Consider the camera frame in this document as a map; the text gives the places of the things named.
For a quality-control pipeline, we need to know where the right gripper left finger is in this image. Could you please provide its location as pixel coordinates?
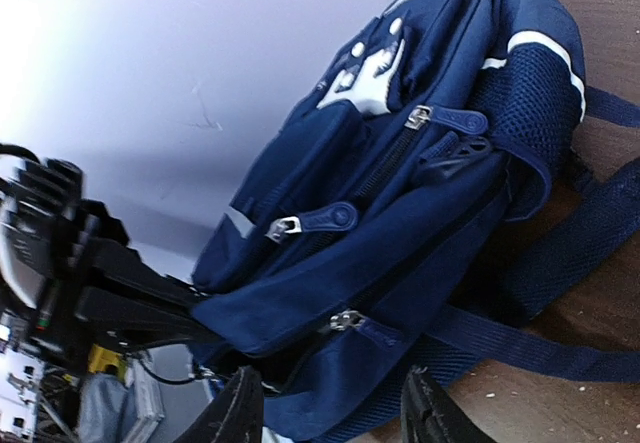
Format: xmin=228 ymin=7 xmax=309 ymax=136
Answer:
xmin=174 ymin=366 xmax=264 ymax=443

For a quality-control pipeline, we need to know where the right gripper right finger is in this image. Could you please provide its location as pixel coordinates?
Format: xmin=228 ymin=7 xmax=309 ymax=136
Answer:
xmin=400 ymin=366 xmax=495 ymax=443

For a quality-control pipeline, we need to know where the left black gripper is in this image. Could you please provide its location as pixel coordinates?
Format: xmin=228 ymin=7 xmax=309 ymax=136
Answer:
xmin=1 ymin=145 xmax=219 ymax=358

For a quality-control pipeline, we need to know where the navy blue student backpack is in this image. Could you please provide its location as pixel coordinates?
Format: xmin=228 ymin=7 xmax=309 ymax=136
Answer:
xmin=192 ymin=0 xmax=639 ymax=442

